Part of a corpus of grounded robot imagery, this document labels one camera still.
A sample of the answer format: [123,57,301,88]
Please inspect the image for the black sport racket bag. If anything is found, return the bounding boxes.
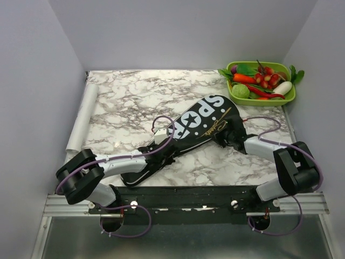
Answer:
[121,95,246,187]

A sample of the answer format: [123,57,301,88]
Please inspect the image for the white toy radish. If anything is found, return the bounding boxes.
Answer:
[273,81,293,96]

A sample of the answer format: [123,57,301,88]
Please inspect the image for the purple toy onion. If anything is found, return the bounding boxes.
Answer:
[230,64,238,74]

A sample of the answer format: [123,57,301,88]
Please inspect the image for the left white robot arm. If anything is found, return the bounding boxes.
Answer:
[56,144,177,213]

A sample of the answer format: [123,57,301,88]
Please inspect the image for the green plastic basket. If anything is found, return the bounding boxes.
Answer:
[218,61,296,107]

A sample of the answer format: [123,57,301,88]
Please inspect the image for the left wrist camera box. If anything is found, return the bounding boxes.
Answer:
[154,128,169,145]

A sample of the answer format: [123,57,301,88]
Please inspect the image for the orange toy carrot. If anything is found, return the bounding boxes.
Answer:
[232,73,257,84]

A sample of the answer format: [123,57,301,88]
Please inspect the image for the white shuttlecock tube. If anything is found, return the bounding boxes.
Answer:
[66,84,99,153]

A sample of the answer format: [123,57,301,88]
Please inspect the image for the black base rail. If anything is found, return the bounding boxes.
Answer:
[88,186,280,226]

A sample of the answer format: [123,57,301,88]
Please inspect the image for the red toy cherry bunch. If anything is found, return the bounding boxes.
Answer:
[253,60,281,90]

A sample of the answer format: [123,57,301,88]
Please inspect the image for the green toy cabbage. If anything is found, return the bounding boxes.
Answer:
[231,84,250,99]

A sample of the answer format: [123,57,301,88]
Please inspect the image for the red toy chili pepper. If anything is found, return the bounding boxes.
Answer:
[245,84,285,99]

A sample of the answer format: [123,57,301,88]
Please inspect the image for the green toy leaf outside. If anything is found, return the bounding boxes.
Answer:
[289,65,305,85]

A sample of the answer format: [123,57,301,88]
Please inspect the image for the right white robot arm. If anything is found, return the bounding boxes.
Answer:
[214,130,321,212]

